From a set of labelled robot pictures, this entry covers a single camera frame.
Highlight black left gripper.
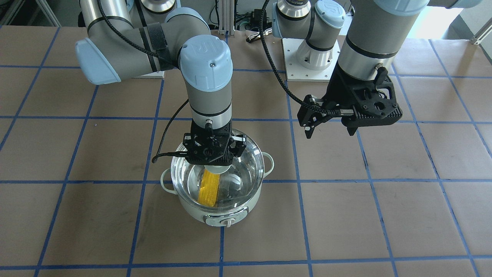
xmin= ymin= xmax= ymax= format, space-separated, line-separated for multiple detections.
xmin=298 ymin=71 xmax=359 ymax=139

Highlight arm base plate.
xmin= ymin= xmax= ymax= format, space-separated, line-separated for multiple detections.
xmin=132 ymin=69 xmax=165 ymax=79
xmin=282 ymin=38 xmax=340 ymax=82

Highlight yellow corn cob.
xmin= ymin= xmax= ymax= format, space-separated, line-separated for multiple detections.
xmin=197 ymin=169 xmax=220 ymax=207

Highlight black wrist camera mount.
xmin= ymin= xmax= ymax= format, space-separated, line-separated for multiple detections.
xmin=341 ymin=65 xmax=403 ymax=127

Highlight pale green cooking pot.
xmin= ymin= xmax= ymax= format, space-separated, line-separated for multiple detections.
xmin=161 ymin=135 xmax=274 ymax=227

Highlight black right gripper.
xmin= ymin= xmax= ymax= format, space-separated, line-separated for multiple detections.
xmin=183 ymin=121 xmax=246 ymax=166

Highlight brown paper table mat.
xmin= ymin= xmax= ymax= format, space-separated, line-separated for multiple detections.
xmin=0 ymin=26 xmax=492 ymax=277

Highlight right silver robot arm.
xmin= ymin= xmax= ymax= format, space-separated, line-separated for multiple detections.
xmin=75 ymin=0 xmax=246 ymax=167

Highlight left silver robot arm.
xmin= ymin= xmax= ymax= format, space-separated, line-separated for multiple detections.
xmin=271 ymin=0 xmax=480 ymax=139

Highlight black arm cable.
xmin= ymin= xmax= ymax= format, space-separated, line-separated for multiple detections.
xmin=259 ymin=0 xmax=354 ymax=116

